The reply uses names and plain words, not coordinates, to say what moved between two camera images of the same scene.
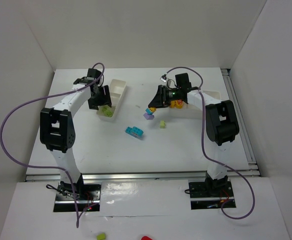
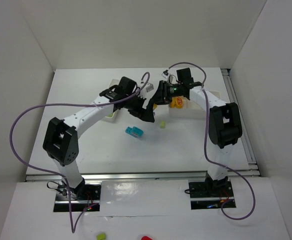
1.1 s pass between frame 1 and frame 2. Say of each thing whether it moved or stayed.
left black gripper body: moved
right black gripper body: stayed
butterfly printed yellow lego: stayed
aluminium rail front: stayed
